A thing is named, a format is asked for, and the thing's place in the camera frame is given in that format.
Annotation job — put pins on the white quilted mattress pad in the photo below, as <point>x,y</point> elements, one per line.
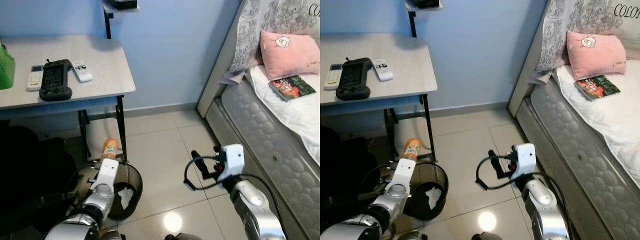
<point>605,115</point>
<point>295,115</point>

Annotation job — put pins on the beige bed headboard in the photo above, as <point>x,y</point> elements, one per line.
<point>527,65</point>
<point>220,65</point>

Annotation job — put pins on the white remote with black buttons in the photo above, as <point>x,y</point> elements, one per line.
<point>81,71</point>
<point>383,70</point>

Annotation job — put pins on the black mesh trash bin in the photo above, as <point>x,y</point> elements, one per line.
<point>132,190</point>
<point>440,190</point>

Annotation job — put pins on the pink pillow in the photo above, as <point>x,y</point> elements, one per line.
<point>595,55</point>
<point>290,55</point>

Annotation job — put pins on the crumpled white paper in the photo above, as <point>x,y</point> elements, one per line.
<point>125,197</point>
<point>433,196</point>

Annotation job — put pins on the light wood black leg table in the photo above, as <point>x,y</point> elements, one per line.
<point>400,50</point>
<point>95,52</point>

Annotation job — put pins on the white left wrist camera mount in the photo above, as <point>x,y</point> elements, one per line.
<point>107,175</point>
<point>404,175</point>

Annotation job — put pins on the black box on wall shelf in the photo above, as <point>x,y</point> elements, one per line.
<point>122,4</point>
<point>426,3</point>

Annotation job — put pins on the white remote with display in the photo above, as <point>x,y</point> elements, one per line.
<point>35,77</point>
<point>333,76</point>

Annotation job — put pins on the dark green red book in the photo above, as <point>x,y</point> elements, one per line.
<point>597,87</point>
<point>292,87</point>

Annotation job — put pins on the black shelf bracket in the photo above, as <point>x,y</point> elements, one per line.
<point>107,25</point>
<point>412,24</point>

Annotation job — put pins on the large black bag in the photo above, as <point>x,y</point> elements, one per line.
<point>345,170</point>
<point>30,170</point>

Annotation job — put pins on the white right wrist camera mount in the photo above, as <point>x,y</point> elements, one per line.
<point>523,160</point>
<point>231,161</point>

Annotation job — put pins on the orange label green cap bottle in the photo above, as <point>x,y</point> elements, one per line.
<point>412,148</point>
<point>110,148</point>

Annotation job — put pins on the grey patterned white pillow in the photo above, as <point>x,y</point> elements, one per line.
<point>270,20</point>
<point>575,20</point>

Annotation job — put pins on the green plastic basket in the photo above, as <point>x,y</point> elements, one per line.
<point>6,70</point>

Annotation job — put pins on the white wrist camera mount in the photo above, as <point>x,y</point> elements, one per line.
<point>107,175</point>
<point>404,175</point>
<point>523,160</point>
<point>231,161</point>

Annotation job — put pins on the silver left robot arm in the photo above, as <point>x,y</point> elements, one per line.
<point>365,220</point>
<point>85,215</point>

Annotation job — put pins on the black handheld controller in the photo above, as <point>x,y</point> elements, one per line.
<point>352,79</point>
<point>55,80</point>

